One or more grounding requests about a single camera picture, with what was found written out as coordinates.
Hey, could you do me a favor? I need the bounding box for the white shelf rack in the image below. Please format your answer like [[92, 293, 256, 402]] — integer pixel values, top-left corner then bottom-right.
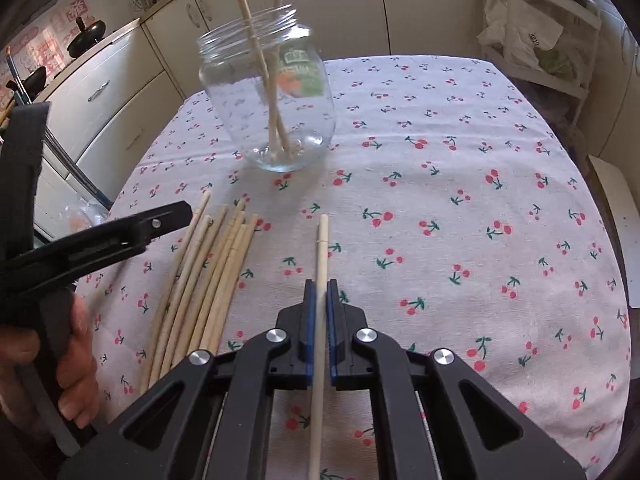
[[475, 0, 604, 161]]

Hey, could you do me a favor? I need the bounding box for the white plastic bag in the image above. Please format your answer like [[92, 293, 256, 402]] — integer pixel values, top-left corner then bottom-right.
[[476, 0, 567, 70]]

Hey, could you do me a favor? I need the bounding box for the bunch of wooden chopsticks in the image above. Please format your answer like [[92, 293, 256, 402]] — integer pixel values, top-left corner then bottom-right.
[[139, 192, 264, 395]]

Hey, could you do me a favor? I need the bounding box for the person's left hand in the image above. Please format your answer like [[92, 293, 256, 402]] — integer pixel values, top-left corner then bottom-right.
[[0, 295, 99, 429]]

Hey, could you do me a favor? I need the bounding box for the cherry print tablecloth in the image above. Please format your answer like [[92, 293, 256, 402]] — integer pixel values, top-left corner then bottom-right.
[[85, 55, 633, 480]]

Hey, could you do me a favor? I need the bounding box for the pink wall sticker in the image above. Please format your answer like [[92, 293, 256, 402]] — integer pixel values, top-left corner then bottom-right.
[[7, 0, 92, 92]]

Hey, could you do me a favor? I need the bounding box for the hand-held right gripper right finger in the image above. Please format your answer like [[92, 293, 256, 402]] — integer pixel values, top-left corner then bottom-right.
[[326, 279, 588, 480]]

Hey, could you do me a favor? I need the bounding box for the clear glass jar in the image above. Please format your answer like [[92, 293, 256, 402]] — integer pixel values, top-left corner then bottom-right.
[[196, 4, 337, 173]]

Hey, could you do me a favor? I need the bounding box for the black frying pan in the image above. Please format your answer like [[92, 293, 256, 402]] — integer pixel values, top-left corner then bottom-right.
[[66, 16, 109, 59], [9, 66, 49, 102]]

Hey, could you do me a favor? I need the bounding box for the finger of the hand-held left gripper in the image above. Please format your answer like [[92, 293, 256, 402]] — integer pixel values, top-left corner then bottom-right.
[[30, 201, 194, 302]]

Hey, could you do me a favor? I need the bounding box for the clear plastic bag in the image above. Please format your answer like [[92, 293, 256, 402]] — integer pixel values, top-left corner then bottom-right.
[[62, 197, 110, 233]]

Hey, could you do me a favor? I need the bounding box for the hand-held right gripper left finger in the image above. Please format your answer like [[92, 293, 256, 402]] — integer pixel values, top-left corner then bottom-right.
[[57, 280, 317, 480]]

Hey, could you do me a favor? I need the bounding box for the cream drawer unit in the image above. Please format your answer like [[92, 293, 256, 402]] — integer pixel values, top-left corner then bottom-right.
[[30, 15, 187, 241]]

